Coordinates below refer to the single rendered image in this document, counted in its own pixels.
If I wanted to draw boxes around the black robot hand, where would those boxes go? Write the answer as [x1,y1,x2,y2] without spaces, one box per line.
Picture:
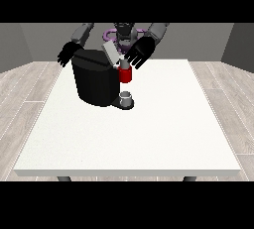
[123,36,157,70]
[57,41,84,68]

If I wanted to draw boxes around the small grey coffee pod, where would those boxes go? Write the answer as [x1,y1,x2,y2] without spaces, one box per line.
[120,58,131,69]

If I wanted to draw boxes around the pale grey machine lid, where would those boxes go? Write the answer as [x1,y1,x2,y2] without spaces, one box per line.
[101,40,122,66]

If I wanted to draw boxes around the black coffee machine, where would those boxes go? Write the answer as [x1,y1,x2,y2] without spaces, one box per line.
[70,49,136,111]

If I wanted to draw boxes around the grey robot trunk purple rings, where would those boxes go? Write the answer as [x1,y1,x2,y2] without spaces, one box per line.
[102,23,147,53]

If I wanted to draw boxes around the small grey cup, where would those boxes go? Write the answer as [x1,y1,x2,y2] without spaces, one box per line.
[119,90,133,107]

